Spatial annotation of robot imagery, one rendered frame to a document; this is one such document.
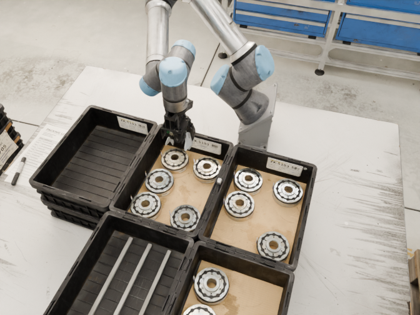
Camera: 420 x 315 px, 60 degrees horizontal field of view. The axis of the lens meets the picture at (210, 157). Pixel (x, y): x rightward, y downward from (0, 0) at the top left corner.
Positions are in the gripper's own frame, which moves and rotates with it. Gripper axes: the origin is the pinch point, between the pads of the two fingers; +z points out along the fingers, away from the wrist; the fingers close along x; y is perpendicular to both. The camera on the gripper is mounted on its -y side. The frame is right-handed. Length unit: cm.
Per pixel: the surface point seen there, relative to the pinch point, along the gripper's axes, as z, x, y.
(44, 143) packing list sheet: 26, -66, 1
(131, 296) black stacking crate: 13, 4, 50
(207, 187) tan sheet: 12.5, 12.1, 6.5
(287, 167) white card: 6.0, 37.4, -7.0
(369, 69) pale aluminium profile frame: 83, 79, -185
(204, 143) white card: 5.5, 6.0, -7.0
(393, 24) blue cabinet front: 45, 82, -188
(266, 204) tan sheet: 12.5, 33.9, 6.5
